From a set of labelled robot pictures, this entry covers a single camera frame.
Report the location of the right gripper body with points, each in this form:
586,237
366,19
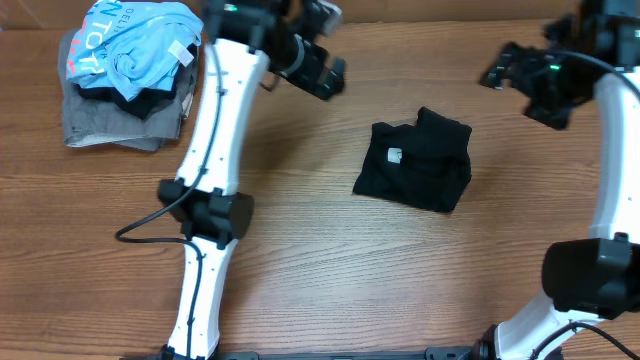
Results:
551,82

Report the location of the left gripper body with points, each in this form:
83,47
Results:
299,70

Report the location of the black t-shirt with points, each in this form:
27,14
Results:
425,165

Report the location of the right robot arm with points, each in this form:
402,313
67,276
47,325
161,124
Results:
592,55

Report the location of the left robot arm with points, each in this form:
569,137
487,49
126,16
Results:
245,40

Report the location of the black garment in pile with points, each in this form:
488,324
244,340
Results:
140,102

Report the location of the light blue printed t-shirt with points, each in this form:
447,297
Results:
113,22

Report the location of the grey folded garment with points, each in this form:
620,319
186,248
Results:
88,122

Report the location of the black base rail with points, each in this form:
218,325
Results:
432,353

